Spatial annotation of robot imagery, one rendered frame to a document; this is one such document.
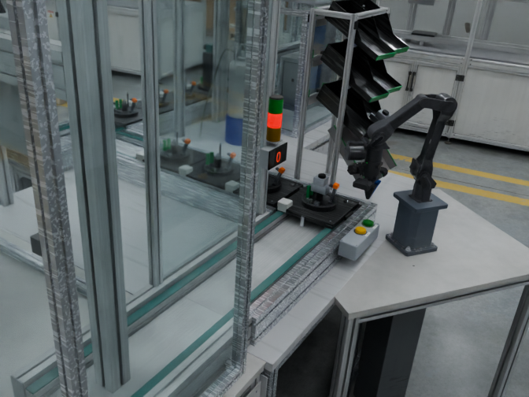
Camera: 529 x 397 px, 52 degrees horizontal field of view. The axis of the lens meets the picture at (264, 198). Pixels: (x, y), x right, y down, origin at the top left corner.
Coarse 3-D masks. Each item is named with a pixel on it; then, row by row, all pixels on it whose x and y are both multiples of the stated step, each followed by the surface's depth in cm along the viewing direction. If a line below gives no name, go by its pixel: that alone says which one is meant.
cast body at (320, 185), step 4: (316, 176) 208; (320, 176) 206; (324, 176) 207; (316, 180) 207; (320, 180) 206; (324, 180) 206; (312, 184) 209; (316, 184) 208; (320, 184) 207; (324, 184) 207; (328, 184) 209; (312, 188) 210; (316, 188) 208; (320, 188) 207; (324, 188) 206; (328, 188) 209; (320, 192) 208; (324, 192) 207
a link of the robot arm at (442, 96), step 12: (444, 96) 184; (456, 108) 184; (432, 120) 190; (444, 120) 187; (432, 132) 189; (432, 144) 191; (420, 156) 195; (432, 156) 193; (420, 168) 193; (432, 168) 193
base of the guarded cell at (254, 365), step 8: (248, 360) 149; (256, 360) 149; (248, 368) 147; (256, 368) 147; (248, 376) 144; (256, 376) 147; (240, 384) 141; (248, 384) 144; (256, 384) 150; (232, 392) 139; (240, 392) 141; (248, 392) 148; (256, 392) 150
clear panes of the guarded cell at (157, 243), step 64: (0, 0) 65; (64, 0) 67; (128, 0) 76; (192, 0) 87; (0, 64) 70; (64, 64) 70; (128, 64) 79; (192, 64) 92; (0, 128) 75; (64, 128) 73; (128, 128) 83; (192, 128) 97; (0, 192) 81; (128, 192) 87; (192, 192) 103; (0, 256) 88; (128, 256) 92; (192, 256) 109; (0, 320) 96; (128, 320) 97; (192, 320) 116; (0, 384) 106; (128, 384) 103; (192, 384) 125
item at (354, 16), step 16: (352, 16) 199; (368, 16) 209; (352, 32) 201; (352, 48) 204; (304, 80) 219; (304, 96) 222; (304, 112) 224; (304, 128) 228; (336, 128) 219; (336, 144) 222; (336, 160) 224
